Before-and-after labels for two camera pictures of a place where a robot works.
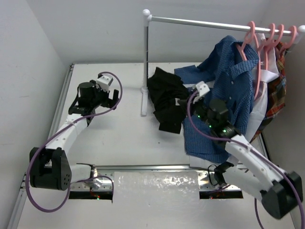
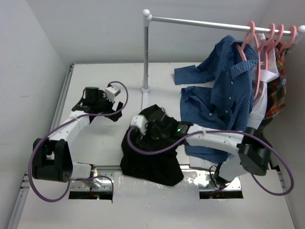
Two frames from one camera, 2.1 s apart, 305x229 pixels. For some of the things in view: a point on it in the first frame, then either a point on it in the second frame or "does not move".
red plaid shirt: [276, 90] does not move
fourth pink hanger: [295, 32] does not move
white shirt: [266, 69] does not move
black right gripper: [194, 101] -> [147, 136]
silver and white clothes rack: [298, 32] does not move
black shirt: [165, 88] -> [164, 169]
